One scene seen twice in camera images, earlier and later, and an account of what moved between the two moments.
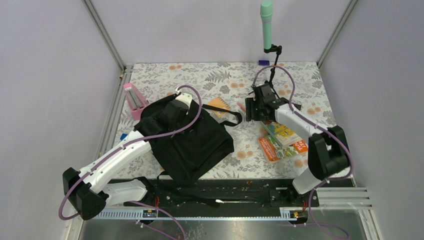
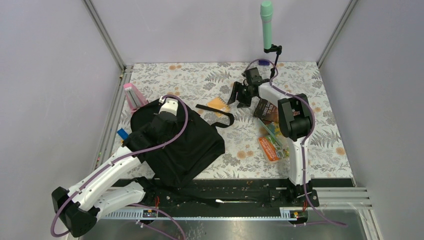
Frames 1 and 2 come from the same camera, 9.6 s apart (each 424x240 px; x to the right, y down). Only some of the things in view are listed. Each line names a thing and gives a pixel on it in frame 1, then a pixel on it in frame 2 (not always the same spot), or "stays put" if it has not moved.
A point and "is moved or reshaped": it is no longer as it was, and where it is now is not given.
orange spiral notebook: (217, 102) stays put
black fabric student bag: (186, 142) is moved or reshaped
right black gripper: (250, 103) to (237, 88)
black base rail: (222, 194) stays put
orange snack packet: (272, 151) stays put
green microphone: (266, 11) stays put
